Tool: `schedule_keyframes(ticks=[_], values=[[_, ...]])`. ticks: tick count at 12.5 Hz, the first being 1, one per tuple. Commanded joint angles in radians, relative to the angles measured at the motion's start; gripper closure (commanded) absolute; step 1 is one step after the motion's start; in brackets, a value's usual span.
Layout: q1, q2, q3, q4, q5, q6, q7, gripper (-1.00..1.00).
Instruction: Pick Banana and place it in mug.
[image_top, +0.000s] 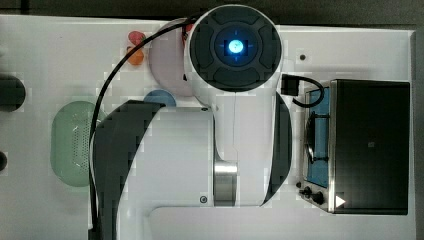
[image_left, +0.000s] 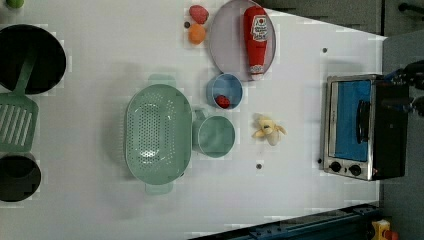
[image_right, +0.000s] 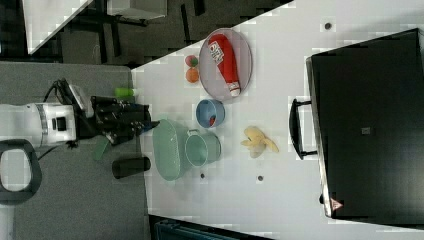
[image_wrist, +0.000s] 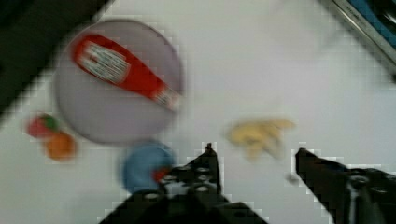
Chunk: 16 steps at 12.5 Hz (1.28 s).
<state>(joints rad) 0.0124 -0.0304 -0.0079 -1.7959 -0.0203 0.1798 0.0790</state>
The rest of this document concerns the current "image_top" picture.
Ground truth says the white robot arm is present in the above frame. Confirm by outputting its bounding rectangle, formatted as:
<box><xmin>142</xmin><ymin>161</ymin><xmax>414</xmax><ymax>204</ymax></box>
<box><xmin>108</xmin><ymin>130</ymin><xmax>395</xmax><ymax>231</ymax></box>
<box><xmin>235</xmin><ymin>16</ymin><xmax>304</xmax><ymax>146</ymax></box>
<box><xmin>90</xmin><ymin>5</ymin><xmax>292</xmax><ymax>240</ymax></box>

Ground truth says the blue bowl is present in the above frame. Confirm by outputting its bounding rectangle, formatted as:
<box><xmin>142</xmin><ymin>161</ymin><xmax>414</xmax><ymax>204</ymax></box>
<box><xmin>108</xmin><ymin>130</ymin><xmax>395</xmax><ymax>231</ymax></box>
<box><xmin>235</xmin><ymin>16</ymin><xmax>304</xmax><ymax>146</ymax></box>
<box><xmin>143</xmin><ymin>89</ymin><xmax>176</xmax><ymax>107</ymax></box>

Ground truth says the grey round plate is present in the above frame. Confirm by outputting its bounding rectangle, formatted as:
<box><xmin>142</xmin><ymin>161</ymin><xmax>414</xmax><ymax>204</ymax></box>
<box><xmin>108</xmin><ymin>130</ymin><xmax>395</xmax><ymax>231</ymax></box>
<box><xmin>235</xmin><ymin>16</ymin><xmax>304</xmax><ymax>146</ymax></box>
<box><xmin>148</xmin><ymin>28</ymin><xmax>193</xmax><ymax>97</ymax></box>

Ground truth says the red ketchup bottle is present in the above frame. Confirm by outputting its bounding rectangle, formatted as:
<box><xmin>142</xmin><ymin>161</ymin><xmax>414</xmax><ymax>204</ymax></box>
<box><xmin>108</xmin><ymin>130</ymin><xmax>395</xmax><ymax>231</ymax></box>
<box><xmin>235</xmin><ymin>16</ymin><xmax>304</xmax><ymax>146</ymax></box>
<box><xmin>182</xmin><ymin>24</ymin><xmax>193</xmax><ymax>44</ymax></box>

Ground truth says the orange fruit toy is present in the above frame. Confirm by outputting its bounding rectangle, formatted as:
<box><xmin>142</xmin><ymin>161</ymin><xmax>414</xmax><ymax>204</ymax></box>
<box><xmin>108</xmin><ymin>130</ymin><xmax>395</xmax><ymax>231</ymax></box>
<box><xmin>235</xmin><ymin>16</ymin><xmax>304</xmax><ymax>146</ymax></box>
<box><xmin>128</xmin><ymin>49</ymin><xmax>144</xmax><ymax>66</ymax></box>

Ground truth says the red strawberry toy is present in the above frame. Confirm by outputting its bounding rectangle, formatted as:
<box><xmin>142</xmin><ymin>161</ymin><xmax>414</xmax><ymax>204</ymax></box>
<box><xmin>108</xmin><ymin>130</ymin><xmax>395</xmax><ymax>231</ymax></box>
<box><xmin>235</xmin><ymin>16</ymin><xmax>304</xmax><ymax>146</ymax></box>
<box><xmin>128</xmin><ymin>31</ymin><xmax>146</xmax><ymax>45</ymax></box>

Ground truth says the green oval colander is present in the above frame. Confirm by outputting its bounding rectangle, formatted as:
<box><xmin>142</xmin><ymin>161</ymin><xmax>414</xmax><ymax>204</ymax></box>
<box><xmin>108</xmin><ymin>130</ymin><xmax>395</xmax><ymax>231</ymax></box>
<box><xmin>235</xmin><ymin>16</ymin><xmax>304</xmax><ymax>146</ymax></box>
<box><xmin>50</xmin><ymin>101</ymin><xmax>95</xmax><ymax>187</ymax></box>

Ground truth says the black toaster oven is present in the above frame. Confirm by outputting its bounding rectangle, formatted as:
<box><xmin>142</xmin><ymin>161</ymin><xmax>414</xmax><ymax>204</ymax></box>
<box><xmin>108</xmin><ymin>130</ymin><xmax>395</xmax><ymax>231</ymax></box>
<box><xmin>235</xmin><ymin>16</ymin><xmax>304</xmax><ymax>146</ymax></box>
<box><xmin>297</xmin><ymin>79</ymin><xmax>410</xmax><ymax>215</ymax></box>

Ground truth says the black cylinder container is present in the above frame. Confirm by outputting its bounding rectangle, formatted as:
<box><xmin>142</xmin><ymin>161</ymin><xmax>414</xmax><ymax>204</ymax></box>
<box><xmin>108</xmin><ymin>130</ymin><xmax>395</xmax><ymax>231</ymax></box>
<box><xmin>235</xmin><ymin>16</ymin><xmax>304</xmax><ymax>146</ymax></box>
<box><xmin>0</xmin><ymin>74</ymin><xmax>26</xmax><ymax>112</ymax></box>

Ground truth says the small black object left edge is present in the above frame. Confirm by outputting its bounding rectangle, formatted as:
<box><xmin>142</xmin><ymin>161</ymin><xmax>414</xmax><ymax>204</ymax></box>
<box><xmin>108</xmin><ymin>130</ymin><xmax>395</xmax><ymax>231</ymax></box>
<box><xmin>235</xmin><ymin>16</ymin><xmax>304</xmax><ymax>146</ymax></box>
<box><xmin>0</xmin><ymin>152</ymin><xmax>7</xmax><ymax>171</ymax></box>

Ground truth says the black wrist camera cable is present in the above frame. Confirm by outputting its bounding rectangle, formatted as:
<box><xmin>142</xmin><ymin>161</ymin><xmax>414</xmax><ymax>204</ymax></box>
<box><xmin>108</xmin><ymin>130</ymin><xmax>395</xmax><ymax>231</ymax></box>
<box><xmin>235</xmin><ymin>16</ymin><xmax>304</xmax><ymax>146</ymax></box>
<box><xmin>281</xmin><ymin>73</ymin><xmax>325</xmax><ymax>109</ymax></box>

